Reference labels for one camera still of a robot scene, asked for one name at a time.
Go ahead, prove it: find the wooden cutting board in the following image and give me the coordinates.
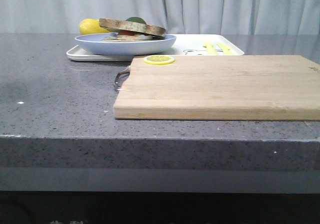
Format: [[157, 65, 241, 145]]
[[113, 55, 320, 121]]

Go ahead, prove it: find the green lime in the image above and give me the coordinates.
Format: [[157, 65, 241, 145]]
[[126, 16, 146, 24]]

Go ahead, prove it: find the light blue plate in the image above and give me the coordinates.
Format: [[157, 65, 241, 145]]
[[74, 33, 177, 56]]

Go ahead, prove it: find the fried egg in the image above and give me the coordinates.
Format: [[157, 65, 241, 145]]
[[115, 30, 149, 36]]

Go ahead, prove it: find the white bear tray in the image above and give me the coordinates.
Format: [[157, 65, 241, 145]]
[[66, 34, 244, 62]]

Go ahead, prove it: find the yellow plastic fork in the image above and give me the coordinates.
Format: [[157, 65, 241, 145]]
[[202, 40, 218, 55]]

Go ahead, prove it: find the metal board handle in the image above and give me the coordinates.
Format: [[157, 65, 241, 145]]
[[113, 66, 131, 92]]

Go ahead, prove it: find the yellow plastic knife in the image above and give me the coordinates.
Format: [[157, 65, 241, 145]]
[[217, 42, 233, 55]]

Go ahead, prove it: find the front yellow lemon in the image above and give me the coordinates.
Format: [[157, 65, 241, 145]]
[[78, 18, 111, 35]]

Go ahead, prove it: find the yellow lemon slice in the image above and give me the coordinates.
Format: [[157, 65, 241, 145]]
[[143, 55, 175, 65]]

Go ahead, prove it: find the bread slice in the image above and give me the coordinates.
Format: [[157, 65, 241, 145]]
[[98, 18, 166, 37], [101, 35, 153, 42]]

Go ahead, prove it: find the grey curtain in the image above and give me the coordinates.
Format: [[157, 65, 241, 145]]
[[0, 0, 320, 35]]

